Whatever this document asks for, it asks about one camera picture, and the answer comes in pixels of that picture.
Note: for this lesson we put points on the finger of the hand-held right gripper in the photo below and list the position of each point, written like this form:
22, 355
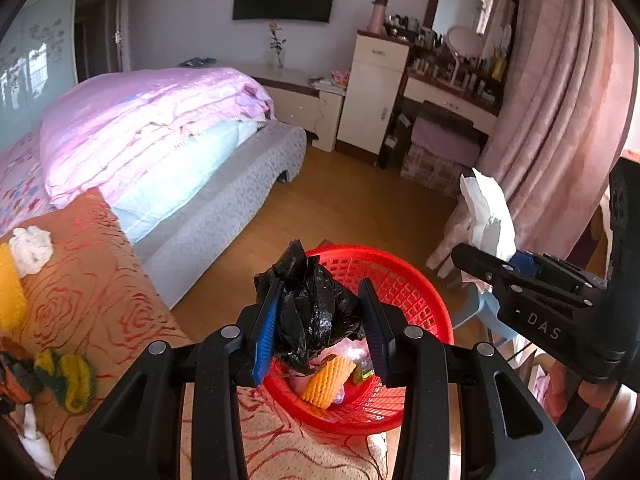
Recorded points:
480, 262
525, 262

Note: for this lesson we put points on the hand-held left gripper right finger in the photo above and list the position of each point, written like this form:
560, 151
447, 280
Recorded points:
374, 330

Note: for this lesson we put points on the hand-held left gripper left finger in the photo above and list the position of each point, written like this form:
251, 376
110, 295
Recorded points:
265, 330

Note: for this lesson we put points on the pale pink plastic bag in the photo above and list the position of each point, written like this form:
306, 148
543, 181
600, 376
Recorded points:
350, 350

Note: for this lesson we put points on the red plastic mesh basket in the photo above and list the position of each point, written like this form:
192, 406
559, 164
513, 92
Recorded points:
420, 310

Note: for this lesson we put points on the black plastic bag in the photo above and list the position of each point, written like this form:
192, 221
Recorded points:
310, 305

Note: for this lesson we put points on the white paper tissue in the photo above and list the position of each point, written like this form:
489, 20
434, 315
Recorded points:
487, 210
32, 435

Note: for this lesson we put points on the orange foam fruit net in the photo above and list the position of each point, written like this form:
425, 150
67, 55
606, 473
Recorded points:
327, 379

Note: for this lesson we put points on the white gauze cloth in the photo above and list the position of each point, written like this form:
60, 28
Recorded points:
31, 251

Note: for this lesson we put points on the green snack wrapper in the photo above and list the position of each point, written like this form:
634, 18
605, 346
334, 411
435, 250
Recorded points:
363, 374

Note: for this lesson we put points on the light blue plastic stool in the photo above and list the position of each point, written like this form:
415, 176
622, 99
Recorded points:
480, 310

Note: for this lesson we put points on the purple stool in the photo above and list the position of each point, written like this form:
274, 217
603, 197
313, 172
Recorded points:
435, 170

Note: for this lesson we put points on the grey bed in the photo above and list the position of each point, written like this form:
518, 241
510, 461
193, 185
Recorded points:
225, 210

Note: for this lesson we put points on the pink padded stool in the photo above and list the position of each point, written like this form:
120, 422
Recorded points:
445, 132

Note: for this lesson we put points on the black bin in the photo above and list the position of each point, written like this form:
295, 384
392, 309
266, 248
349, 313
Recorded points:
392, 147

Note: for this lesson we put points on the pink patterned curtain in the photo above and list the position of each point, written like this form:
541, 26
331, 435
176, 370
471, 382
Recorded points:
560, 110

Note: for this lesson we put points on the cream dressing table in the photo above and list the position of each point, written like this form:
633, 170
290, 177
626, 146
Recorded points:
450, 102

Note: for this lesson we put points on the orange rose-patterned blanket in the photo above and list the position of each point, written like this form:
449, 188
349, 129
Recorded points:
100, 300

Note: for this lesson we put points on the white dressing table with mirror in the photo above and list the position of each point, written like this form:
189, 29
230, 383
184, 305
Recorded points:
480, 67

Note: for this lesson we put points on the tall cream cabinet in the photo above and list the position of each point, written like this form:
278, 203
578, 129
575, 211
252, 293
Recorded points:
370, 95

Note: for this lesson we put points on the yellow green knitted cloth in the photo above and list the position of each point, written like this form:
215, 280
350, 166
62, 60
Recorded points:
67, 375

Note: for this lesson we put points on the round white makeup mirror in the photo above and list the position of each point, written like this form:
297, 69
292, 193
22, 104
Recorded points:
464, 42

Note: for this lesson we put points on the low cream cabinet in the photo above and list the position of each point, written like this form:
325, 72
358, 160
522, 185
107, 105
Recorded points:
295, 110

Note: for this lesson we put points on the small pink box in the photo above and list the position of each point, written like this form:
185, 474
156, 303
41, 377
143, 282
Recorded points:
340, 77

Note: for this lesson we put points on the stack of magazines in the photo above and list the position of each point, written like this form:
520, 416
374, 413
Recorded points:
327, 84

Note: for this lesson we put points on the pink folded quilt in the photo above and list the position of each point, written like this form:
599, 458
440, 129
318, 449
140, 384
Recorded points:
150, 120

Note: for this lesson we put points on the dark orange crumpled wrapper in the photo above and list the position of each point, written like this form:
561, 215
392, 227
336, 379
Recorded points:
12, 380

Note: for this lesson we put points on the brown framed dresser mirror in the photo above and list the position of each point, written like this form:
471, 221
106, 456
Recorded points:
460, 0

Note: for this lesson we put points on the pink thermos bottle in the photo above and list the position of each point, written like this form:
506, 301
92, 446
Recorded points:
378, 15

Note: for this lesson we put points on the rose in glass vase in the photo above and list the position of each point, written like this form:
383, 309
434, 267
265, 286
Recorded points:
278, 47

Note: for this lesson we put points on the pink floral bed sheet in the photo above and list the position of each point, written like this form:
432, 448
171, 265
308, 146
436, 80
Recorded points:
20, 180

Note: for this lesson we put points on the dark wooden door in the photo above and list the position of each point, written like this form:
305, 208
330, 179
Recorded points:
97, 30

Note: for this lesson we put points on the glass-door floral wardrobe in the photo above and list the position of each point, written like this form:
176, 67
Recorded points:
35, 50

